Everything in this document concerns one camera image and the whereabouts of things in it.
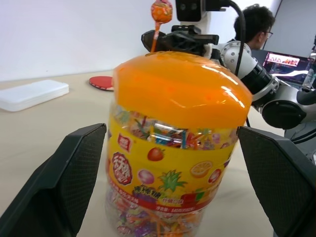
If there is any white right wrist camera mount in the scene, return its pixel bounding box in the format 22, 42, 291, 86
176, 0, 213, 59

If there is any orange plastic jar lid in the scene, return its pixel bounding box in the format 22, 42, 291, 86
113, 50, 253, 129

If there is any clear plastic lollipop jar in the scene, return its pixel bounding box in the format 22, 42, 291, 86
105, 102, 241, 237

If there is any computer monitor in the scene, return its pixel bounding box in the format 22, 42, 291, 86
262, 50, 312, 75

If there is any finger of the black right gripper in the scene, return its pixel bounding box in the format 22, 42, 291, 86
160, 34, 208, 57
141, 31, 173, 52

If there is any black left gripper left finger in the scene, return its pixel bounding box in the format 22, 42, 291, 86
0, 122, 107, 237

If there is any white plastic flat box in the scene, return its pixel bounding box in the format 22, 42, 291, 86
0, 79, 70, 113

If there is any orange lollipop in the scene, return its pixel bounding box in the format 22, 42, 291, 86
150, 0, 174, 53

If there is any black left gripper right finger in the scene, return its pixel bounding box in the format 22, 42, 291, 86
236, 126, 316, 237

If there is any red table tennis paddle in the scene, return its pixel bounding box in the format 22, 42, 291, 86
88, 76, 115, 92

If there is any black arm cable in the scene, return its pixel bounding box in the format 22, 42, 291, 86
223, 0, 248, 76

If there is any person with black hair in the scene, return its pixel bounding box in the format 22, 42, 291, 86
226, 4, 276, 50

